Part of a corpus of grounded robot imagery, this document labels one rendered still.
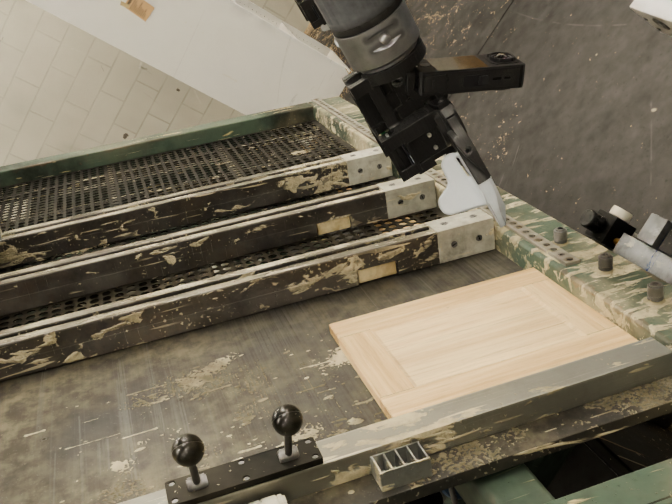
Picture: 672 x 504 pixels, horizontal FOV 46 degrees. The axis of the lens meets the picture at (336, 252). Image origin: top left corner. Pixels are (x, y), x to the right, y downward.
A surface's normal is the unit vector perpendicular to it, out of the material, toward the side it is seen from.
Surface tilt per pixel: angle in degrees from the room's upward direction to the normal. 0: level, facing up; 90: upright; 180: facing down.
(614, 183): 0
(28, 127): 90
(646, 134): 0
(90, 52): 90
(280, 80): 90
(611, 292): 51
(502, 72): 91
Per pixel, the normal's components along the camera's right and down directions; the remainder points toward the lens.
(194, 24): 0.23, 0.46
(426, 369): -0.14, -0.90
